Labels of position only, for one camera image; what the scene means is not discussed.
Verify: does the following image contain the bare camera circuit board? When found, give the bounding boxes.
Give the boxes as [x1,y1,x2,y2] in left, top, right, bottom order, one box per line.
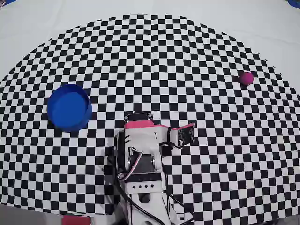
[168,121,196,149]

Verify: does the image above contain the checkered print white sheet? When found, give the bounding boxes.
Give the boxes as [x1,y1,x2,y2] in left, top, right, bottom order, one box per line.
[0,0,300,225]

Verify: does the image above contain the red flat box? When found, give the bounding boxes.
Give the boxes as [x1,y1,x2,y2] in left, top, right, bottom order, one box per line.
[61,214,92,225]

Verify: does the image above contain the blue round box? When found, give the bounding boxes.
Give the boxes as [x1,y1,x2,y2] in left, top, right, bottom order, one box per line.
[46,83,92,133]

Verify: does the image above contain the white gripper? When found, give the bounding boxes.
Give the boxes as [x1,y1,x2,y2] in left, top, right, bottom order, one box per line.
[123,112,171,146]

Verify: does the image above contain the pink faceted ball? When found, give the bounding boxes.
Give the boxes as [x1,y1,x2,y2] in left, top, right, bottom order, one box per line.
[238,71,255,85]

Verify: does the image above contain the black cable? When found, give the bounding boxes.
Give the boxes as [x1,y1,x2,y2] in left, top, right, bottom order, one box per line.
[113,161,195,225]

